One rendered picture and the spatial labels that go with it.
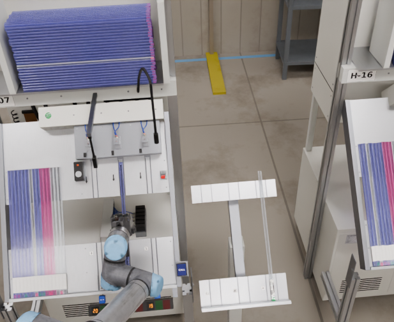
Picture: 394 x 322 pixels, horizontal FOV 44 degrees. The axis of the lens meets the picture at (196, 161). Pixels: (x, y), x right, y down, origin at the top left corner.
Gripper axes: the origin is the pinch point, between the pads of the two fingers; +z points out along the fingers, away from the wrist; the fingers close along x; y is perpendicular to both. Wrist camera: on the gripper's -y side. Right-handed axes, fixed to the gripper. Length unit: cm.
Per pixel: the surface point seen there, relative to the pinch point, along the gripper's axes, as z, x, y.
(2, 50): -9, 36, 71
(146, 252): -2.1, -7.8, -11.7
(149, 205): 49, -7, -6
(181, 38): 321, -38, 95
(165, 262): -3.2, -15.2, -16.1
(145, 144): 2.1, -10.8, 31.8
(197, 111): 236, -44, 26
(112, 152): 1.5, 2.2, 29.5
